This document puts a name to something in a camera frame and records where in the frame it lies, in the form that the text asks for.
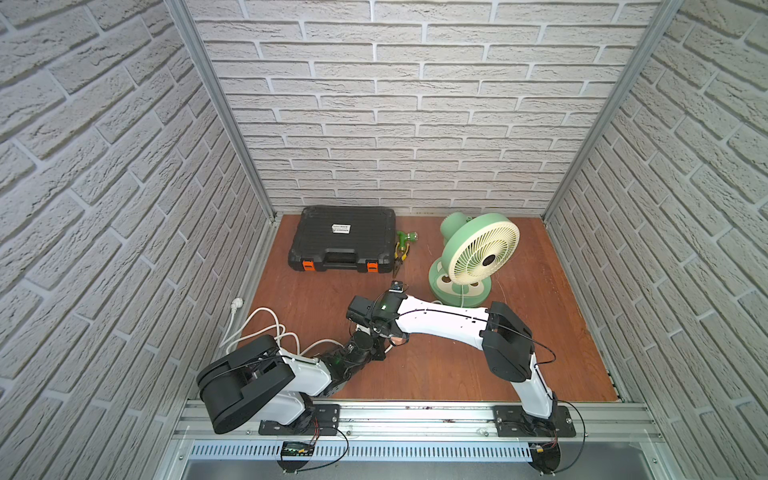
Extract black tool case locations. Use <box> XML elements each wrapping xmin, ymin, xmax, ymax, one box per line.
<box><xmin>288</xmin><ymin>205</ymin><xmax>396</xmax><ymax>273</ymax></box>

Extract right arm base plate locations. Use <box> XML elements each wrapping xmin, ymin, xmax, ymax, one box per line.
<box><xmin>491</xmin><ymin>405</ymin><xmax>576</xmax><ymax>438</ymax></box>

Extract green desk fan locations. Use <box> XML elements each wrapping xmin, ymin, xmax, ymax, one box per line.
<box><xmin>429</xmin><ymin>212</ymin><xmax>520</xmax><ymax>308</ymax></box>

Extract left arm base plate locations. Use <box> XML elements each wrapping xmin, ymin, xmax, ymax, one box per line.
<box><xmin>258</xmin><ymin>404</ymin><xmax>341</xmax><ymax>437</ymax></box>

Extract left aluminium corner post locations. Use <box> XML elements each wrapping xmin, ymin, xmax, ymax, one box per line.
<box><xmin>164</xmin><ymin>0</ymin><xmax>277</xmax><ymax>220</ymax></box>

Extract yellow black pliers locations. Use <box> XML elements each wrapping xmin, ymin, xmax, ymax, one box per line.
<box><xmin>392</xmin><ymin>242</ymin><xmax>410</xmax><ymax>278</ymax></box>

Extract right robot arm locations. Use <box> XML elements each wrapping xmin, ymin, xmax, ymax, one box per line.
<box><xmin>347</xmin><ymin>291</ymin><xmax>557</xmax><ymax>420</ymax></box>

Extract white power strip cable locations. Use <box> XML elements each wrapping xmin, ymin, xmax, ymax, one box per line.
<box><xmin>219</xmin><ymin>296</ymin><xmax>346</xmax><ymax>358</ymax></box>

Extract green hose nozzle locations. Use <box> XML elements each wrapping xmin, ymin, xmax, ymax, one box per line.
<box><xmin>397</xmin><ymin>230</ymin><xmax>418</xmax><ymax>252</ymax></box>

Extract aluminium front rail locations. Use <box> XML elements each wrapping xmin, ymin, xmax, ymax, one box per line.
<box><xmin>154</xmin><ymin>400</ymin><xmax>683</xmax><ymax>479</ymax></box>

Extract right aluminium corner post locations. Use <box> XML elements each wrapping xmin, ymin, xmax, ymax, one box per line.
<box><xmin>542</xmin><ymin>0</ymin><xmax>685</xmax><ymax>222</ymax></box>

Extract aluminium corner post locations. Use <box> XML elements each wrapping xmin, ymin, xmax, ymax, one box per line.
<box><xmin>542</xmin><ymin>0</ymin><xmax>685</xmax><ymax>222</ymax></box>
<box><xmin>164</xmin><ymin>0</ymin><xmax>277</xmax><ymax>220</ymax></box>

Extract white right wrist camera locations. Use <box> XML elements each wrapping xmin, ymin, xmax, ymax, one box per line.
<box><xmin>389</xmin><ymin>280</ymin><xmax>407</xmax><ymax>294</ymax></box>

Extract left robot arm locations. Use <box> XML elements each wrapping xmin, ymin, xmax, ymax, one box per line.
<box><xmin>197</xmin><ymin>330</ymin><xmax>386</xmax><ymax>434</ymax></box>

